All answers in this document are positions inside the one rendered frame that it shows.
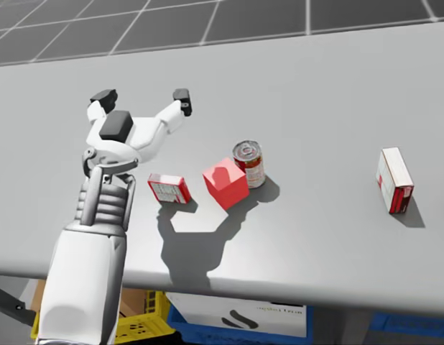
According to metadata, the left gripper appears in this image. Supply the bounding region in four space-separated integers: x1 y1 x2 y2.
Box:
85 88 194 163

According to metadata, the red cube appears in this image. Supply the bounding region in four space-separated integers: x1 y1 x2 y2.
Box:
202 156 251 211

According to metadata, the yellow box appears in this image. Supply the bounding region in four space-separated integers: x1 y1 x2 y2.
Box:
30 289 173 343

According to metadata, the white box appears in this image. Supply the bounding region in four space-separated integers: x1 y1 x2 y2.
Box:
165 292 308 339

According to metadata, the red and white carton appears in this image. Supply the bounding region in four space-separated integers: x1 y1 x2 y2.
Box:
375 146 415 215

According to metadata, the brown box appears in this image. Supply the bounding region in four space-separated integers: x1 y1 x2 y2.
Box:
29 279 148 320

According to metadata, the blue box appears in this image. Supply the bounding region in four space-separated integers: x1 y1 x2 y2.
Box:
370 311 444 339
167 304 315 345

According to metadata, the red and white can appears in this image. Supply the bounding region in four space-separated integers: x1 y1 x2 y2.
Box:
232 139 267 190

